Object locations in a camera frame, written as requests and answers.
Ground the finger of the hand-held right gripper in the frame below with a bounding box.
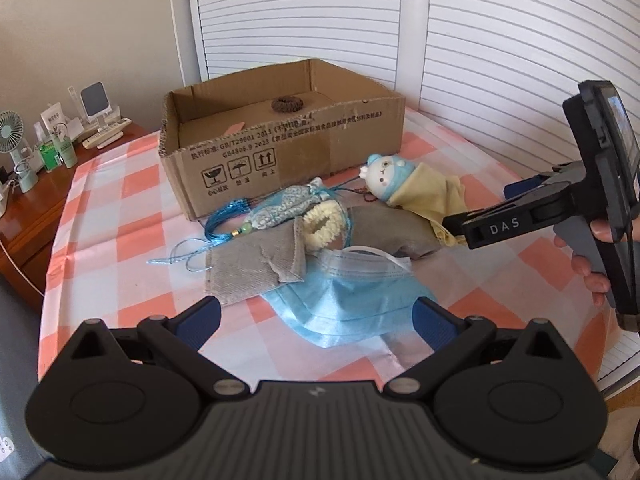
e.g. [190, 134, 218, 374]
[504, 167, 571, 203]
[442, 199, 539, 252]

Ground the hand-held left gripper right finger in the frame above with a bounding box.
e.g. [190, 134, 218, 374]
[383, 297, 564, 401]

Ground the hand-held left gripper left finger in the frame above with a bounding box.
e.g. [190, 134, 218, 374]
[71, 296, 251, 401]

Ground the grey cloth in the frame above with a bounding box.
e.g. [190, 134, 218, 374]
[342, 205, 443, 261]
[205, 216, 307, 307]

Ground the blue face mask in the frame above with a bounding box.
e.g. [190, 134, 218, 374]
[307, 245, 415, 288]
[261, 272, 442, 350]

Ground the plush toy with yellow cloth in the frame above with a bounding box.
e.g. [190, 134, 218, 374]
[359, 154, 468, 247]

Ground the patterned sachet with blue tassel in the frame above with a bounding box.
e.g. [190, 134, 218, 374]
[147, 199, 306, 272]

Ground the blue drawstring pouch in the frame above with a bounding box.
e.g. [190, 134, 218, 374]
[265, 179, 371, 221]

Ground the cream hair scrunchie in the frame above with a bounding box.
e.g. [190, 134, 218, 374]
[302, 201, 348, 251]

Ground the cardboard box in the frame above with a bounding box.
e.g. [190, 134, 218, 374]
[159, 58, 407, 222]

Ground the person's right hand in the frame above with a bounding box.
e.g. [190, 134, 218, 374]
[554, 220, 613, 308]

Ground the white louvered wardrobe door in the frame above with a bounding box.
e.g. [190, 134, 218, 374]
[186, 0, 423, 111]
[400, 0, 640, 396]

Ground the orange checkered tablecloth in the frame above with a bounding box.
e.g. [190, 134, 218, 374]
[39, 105, 621, 396]

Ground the bed with grey-blue sheet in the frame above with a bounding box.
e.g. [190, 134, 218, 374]
[0, 275, 48, 461]

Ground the wooden nightstand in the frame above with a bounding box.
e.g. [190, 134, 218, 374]
[0, 122, 156, 311]

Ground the green tube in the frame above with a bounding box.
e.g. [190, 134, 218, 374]
[59, 136, 79, 168]

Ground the green desk fan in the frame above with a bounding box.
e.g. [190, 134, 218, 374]
[0, 110, 38, 194]

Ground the brown hair scrunchie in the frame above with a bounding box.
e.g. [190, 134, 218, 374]
[271, 95, 307, 115]

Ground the white phone stand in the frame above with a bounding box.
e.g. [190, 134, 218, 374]
[79, 81, 117, 133]

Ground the white packet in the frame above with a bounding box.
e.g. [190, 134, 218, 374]
[41, 102, 67, 136]

